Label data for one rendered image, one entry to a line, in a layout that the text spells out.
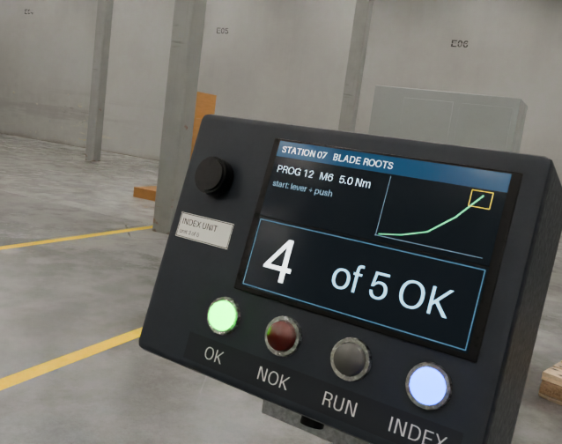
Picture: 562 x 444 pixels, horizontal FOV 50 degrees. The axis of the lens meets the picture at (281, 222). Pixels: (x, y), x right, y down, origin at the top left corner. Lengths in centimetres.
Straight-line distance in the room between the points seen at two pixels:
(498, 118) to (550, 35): 545
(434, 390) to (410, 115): 768
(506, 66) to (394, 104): 529
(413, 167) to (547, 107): 1252
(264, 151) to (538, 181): 19
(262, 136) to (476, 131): 741
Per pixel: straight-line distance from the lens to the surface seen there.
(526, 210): 37
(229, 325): 43
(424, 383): 37
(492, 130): 781
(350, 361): 38
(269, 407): 50
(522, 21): 1319
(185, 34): 644
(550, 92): 1293
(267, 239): 42
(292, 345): 40
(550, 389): 367
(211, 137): 47
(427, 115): 796
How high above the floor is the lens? 125
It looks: 9 degrees down
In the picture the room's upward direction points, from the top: 7 degrees clockwise
